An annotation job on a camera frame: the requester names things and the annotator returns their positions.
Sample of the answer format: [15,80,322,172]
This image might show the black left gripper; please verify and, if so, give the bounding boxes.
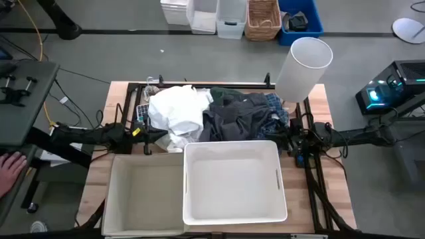
[124,116,169,156]

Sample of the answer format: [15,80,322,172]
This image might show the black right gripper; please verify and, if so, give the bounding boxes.
[280,118,315,157]

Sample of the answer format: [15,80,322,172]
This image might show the white lace garment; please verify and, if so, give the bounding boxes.
[147,84,214,153]

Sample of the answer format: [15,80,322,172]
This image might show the blue plaid shirt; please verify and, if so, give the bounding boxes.
[255,92,290,140]

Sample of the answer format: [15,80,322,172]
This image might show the dark grey garment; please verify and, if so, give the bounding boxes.
[199,92,278,143]

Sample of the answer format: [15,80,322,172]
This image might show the grey keypad device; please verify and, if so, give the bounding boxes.
[136,103,150,123]

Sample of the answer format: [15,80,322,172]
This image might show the clear plastic holder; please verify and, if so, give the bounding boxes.
[144,76,162,100]

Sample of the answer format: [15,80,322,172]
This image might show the beige woven fabric bin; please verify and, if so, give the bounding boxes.
[101,153,187,237]

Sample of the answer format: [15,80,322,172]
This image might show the white-shade lamp with wooden base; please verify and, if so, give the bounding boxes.
[268,36,334,117]

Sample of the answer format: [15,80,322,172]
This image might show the white plastic bin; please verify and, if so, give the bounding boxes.
[182,139,288,226]

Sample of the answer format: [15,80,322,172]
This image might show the white paper sheets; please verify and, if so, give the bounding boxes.
[39,142,84,167]

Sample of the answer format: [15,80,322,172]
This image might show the black computer case with lights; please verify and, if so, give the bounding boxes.
[355,59,425,116]

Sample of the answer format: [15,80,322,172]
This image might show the black bundle in crate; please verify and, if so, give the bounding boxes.
[288,11,309,33]

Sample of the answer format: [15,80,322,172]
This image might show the brown wicker basket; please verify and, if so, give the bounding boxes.
[244,0,282,42]

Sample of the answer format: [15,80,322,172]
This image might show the blue plastic crate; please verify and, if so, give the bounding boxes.
[277,0,325,46]

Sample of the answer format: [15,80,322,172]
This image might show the clear bin with black latch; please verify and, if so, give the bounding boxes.
[215,0,248,40]

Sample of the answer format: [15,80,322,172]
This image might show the clear plastic storage bin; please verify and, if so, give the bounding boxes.
[185,0,219,35]

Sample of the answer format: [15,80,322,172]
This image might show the white stacked storage bins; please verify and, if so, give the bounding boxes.
[160,0,190,26]

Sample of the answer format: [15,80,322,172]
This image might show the dark grey desk top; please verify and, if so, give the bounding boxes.
[0,59,60,147]

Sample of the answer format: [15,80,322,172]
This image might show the black stand leg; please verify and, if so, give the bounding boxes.
[35,0,83,40]

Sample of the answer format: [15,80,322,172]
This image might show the white round floor object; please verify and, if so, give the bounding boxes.
[29,220,48,233]

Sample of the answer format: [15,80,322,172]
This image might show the person's hand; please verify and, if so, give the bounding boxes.
[0,151,27,199]

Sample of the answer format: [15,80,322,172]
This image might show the dark low desk surface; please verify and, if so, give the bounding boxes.
[0,144,38,226]

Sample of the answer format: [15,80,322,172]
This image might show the round white stand base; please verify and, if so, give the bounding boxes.
[392,17,425,44]

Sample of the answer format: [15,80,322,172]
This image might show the dark screen device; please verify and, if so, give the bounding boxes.
[0,45,14,61]

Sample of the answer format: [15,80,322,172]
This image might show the black aluminium table frame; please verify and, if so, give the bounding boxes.
[121,72,358,239]

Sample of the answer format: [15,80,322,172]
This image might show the black clamp bracket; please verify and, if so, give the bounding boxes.
[0,75,38,108]

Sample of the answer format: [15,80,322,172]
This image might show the yellow cable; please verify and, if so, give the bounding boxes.
[16,0,57,129]

